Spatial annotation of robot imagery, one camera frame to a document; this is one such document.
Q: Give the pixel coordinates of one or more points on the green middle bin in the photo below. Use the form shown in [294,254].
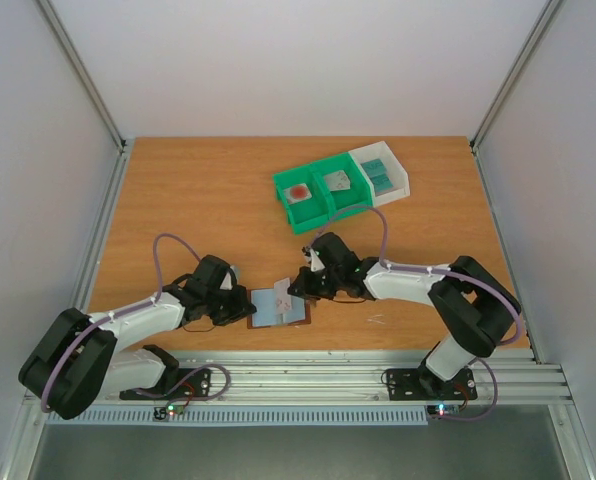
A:
[360,192]

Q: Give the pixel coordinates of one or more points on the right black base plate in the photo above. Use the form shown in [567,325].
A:
[404,384]

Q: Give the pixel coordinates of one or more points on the aluminium frame post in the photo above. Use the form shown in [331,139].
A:
[64,41]
[530,45]

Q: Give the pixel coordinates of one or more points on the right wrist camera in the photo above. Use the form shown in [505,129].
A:
[314,262]

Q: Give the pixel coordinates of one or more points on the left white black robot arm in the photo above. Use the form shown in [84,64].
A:
[85,356]

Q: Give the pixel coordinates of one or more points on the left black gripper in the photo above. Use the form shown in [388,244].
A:
[241,308]

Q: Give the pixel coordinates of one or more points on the green left bin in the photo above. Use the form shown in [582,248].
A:
[308,215]

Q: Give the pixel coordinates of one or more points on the brown leather card holder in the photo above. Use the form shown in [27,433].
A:
[266,316]

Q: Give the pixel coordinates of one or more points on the grey slotted cable duct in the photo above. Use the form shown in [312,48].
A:
[248,416]

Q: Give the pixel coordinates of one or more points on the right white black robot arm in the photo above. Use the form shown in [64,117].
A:
[475,308]

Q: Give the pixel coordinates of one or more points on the right circuit board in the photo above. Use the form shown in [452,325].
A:
[444,410]

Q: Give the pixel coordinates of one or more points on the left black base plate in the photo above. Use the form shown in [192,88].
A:
[196,385]

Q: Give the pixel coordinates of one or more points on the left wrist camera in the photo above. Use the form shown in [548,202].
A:
[230,278]

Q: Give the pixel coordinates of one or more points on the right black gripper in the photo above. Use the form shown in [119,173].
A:
[311,284]

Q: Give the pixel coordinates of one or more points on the circuit board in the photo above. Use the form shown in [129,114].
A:
[170,411]
[444,410]

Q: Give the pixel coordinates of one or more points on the aluminium front rail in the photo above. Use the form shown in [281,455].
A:
[353,377]

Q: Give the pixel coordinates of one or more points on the left circuit board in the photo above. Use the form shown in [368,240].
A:
[170,411]

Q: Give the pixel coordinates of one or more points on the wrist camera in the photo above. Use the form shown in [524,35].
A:
[230,278]
[314,262]

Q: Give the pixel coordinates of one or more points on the green bin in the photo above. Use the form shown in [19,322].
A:
[308,215]
[360,192]

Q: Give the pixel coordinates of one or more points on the teal card in white bin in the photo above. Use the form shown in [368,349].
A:
[381,184]

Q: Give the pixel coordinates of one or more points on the white card with red print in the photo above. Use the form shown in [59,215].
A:
[337,181]

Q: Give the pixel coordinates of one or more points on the right aluminium frame post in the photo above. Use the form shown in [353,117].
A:
[530,45]

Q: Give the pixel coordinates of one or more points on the grey card with red dot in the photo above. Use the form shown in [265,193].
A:
[297,193]

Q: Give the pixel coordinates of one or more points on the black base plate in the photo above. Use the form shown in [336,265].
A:
[196,385]
[404,384]

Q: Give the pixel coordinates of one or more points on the left aluminium frame post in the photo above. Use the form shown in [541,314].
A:
[64,41]

